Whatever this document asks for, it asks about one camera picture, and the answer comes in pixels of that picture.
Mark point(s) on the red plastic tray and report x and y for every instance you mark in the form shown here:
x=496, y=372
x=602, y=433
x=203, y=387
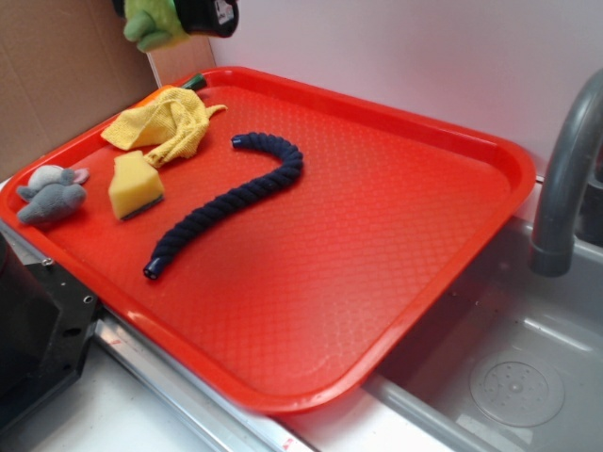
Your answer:
x=292, y=302

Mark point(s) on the sink drain strainer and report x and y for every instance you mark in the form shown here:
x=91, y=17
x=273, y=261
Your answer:
x=516, y=389

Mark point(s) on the orange toy carrot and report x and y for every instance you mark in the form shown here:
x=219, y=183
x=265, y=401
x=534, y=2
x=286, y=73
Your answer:
x=196, y=82

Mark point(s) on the grey plush bunny toy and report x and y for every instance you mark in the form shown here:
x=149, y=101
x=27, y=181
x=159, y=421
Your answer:
x=51, y=194

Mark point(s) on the yellow microfibre cloth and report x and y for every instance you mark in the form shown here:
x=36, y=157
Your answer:
x=173, y=124

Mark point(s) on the grey sink faucet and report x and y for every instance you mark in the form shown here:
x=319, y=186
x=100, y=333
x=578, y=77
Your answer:
x=570, y=203

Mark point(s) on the yellow sponge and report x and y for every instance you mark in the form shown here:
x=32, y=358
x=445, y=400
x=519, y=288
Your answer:
x=135, y=185

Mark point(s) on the grey plastic sink basin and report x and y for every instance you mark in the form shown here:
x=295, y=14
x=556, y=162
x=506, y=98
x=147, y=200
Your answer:
x=499, y=304

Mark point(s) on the green plush frog toy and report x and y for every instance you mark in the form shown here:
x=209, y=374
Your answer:
x=152, y=24

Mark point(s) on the brown cardboard panel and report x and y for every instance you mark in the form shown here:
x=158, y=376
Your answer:
x=65, y=67

